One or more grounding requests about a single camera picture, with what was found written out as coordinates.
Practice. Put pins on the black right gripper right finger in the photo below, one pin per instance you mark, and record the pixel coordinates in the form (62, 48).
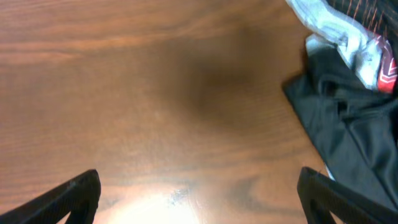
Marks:
(323, 198)

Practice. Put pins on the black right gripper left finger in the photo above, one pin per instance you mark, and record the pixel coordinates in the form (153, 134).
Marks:
(77, 199)

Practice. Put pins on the black cycling jersey with logos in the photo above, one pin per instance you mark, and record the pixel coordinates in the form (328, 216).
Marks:
(346, 100)

